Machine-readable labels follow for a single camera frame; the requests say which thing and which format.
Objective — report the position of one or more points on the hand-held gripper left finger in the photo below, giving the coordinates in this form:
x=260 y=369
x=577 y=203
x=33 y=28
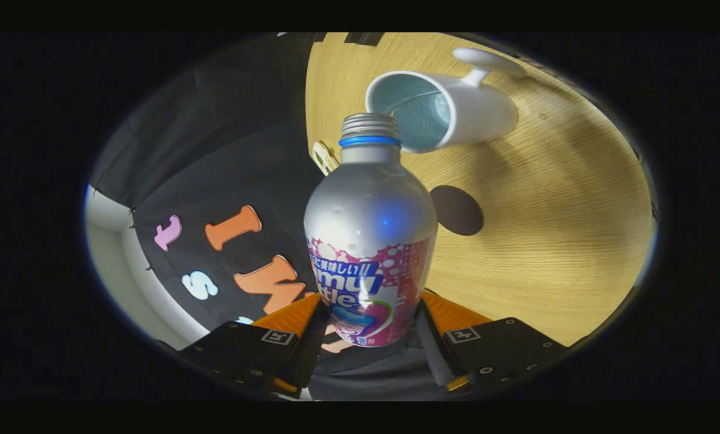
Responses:
x=308 y=355

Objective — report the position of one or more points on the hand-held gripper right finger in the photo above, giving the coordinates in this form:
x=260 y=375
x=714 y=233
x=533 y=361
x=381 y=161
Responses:
x=438 y=355

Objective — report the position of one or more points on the dark round coaster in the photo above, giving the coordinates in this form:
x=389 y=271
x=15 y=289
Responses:
x=456 y=211

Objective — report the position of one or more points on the silver juice bottle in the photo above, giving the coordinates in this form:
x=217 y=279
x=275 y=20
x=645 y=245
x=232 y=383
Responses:
x=369 y=205

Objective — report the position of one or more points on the white cup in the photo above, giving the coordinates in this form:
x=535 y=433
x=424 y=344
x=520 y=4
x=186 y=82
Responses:
x=480 y=114

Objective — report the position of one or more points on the wooden table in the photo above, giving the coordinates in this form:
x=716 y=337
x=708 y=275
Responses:
x=546 y=241

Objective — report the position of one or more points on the small white dish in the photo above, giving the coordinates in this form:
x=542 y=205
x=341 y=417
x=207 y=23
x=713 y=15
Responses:
x=325 y=158

